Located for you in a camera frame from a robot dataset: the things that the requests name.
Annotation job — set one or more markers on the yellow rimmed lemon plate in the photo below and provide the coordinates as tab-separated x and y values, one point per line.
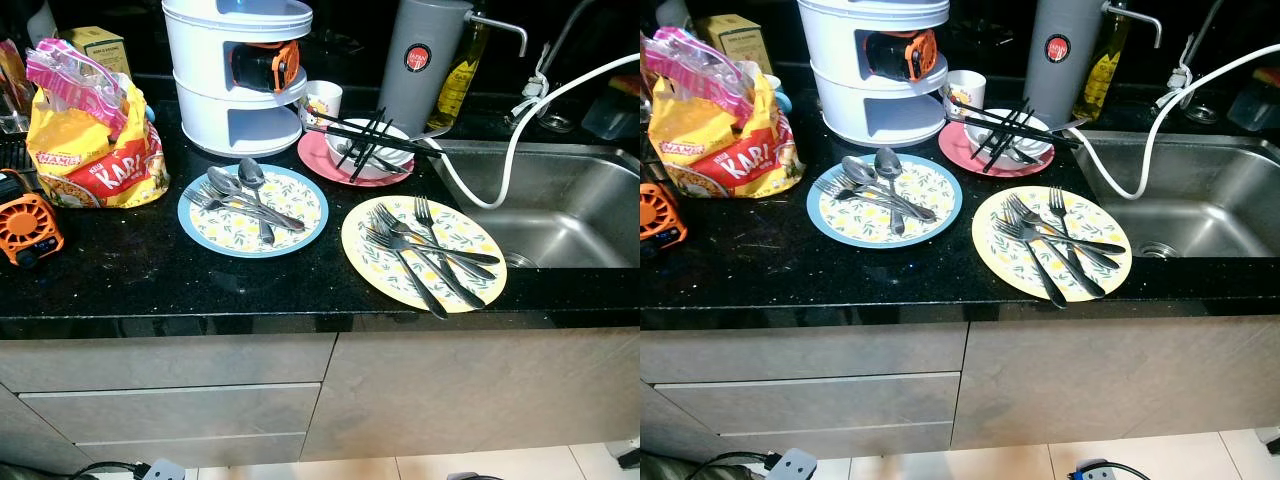
380	285
1010	275

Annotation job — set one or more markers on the black chopstick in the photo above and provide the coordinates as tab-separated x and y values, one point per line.
330	132
1040	128
975	121
400	138
994	132
1008	136
356	140
367	145

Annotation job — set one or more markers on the chrome filter spout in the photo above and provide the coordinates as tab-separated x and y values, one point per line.
1140	15
500	22

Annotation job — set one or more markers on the ochre cardboard box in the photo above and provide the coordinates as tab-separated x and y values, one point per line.
100	45
740	40

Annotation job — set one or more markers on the black plastic object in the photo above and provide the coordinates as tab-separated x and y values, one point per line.
628	458
1273	443

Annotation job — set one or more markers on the olive green plastic bag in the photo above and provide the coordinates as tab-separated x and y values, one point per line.
30	473
665	468

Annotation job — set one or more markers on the stainless steel sink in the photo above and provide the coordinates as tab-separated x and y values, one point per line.
1200	200
560	210

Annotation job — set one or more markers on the grey drawer front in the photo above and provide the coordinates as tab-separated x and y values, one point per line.
830	440
160	362
810	402
170	412
800	352
190	450

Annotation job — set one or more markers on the pink plate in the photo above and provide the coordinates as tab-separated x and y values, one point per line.
955	150
318	160

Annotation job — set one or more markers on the white printed paper cup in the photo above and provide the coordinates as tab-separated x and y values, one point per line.
322	100
962	92

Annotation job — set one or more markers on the grey cabinet door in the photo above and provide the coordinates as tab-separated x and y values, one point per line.
470	390
1110	380

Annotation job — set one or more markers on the grey faucet pipe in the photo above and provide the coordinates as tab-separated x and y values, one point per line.
1205	30
568	35

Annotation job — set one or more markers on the orange black handheld device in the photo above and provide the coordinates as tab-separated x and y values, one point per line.
660	215
25	225

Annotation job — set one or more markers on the clear drinking glass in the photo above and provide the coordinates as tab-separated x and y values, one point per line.
555	115
1202	108

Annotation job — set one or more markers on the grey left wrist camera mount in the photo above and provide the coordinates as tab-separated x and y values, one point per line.
165	470
795	466

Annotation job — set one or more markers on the clear plastic container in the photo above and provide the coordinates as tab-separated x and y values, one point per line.
1255	108
610	118

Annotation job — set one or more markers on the white bowl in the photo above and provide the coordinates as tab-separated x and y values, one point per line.
345	162
1035	152

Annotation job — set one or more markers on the olive oil bottle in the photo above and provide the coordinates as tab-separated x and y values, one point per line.
460	80
1105	75

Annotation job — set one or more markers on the red yellow snack packet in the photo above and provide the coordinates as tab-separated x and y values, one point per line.
12	75

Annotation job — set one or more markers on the blue rimmed lemon plate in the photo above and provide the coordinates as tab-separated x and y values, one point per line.
860	230
230	240

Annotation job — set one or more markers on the steel spoon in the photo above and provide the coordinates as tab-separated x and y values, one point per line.
887	160
252	173
222	182
858	168

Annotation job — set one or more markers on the pink clear plastic bag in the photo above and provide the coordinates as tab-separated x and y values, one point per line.
690	58
70	68

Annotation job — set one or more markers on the white tiered storage organizer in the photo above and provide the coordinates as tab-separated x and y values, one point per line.
850	112
210	120

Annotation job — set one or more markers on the blue bowl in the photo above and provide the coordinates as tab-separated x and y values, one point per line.
782	102
148	112

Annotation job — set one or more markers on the grey water filter cylinder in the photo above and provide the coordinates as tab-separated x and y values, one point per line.
1060	90
420	90

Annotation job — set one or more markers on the yellow red Kari snack bag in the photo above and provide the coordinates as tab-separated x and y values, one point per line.
730	160
100	165

